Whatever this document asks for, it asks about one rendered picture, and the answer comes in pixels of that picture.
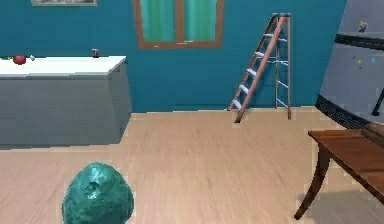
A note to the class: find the red apple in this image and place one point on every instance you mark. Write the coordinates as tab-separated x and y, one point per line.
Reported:
19	60

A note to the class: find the wooden step ladder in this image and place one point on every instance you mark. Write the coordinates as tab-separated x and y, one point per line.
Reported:
263	63

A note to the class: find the brown framed window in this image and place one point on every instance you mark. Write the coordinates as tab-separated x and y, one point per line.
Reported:
178	23

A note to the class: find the small dark cup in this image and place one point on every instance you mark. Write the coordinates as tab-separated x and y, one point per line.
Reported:
95	53

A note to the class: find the teal garbage bag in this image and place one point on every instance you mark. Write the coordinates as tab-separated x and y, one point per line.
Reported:
97	195

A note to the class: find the grey counter with white top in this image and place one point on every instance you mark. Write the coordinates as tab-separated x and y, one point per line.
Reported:
56	103

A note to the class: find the brown wooden table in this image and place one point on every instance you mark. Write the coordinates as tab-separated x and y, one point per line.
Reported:
353	156

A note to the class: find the grey fridge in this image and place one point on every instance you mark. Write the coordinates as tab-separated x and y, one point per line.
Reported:
356	73

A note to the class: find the small white round object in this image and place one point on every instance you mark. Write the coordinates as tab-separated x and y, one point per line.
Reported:
32	57

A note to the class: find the small green object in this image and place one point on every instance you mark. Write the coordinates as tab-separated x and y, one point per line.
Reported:
6	58

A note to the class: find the framed wall picture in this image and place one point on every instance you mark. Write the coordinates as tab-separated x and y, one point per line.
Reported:
64	2

